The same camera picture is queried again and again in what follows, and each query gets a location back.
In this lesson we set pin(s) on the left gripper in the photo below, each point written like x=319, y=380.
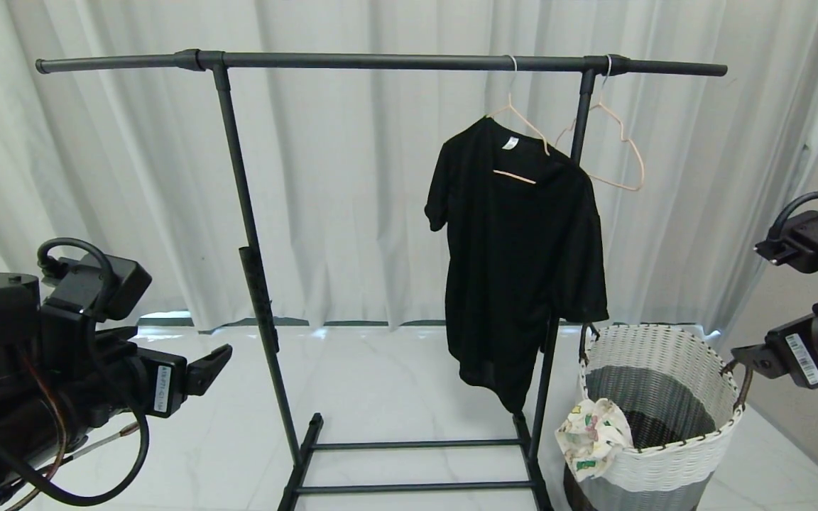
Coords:
x=146, y=376

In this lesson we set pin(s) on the cream printed garment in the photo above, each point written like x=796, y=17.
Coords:
x=593, y=433

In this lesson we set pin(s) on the pink clothes hanger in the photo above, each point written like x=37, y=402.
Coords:
x=637, y=174
x=515, y=176

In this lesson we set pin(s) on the black t-shirt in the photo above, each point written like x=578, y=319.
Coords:
x=515, y=284

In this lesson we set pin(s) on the white laundry basket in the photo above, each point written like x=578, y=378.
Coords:
x=664, y=461

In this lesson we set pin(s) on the black clothes rack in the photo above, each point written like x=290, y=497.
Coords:
x=380, y=62

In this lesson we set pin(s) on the white curtain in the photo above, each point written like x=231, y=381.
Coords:
x=345, y=199

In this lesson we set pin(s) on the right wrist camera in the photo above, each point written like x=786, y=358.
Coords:
x=806, y=238

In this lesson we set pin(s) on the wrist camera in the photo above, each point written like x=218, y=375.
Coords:
x=107, y=284
x=806, y=238

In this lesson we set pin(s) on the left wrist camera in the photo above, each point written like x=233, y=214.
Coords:
x=107, y=284

